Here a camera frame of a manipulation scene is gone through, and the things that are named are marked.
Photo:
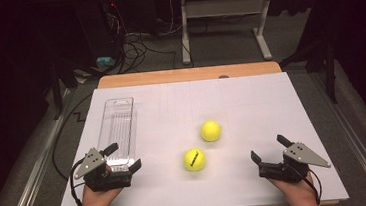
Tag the black computer tower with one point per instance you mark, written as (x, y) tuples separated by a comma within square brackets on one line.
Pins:
[(99, 30)]

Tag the silver metal rail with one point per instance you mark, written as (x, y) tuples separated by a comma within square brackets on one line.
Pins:
[(359, 148), (33, 176)]

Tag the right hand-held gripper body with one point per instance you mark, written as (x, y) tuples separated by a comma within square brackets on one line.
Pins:
[(301, 156)]

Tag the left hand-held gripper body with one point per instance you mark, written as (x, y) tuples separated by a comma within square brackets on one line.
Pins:
[(91, 164)]

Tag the wooden table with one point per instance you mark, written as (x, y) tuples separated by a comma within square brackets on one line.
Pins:
[(185, 75)]

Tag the clear plastic container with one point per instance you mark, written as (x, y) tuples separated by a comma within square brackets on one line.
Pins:
[(119, 125)]

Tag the person's right hand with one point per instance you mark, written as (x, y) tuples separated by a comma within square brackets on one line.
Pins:
[(299, 196)]

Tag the white board mat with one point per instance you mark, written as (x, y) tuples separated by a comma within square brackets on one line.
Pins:
[(238, 111)]

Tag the yellow tennis ball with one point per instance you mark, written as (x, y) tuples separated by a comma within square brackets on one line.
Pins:
[(211, 130), (194, 160)]

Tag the person's left hand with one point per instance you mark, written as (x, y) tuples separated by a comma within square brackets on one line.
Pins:
[(96, 201)]

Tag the small teal box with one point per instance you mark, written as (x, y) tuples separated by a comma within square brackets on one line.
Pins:
[(105, 61)]

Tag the white metal desk frame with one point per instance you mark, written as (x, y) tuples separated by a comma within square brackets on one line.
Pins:
[(223, 7)]

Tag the black metal stand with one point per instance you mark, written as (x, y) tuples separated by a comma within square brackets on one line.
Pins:
[(59, 83), (324, 57)]

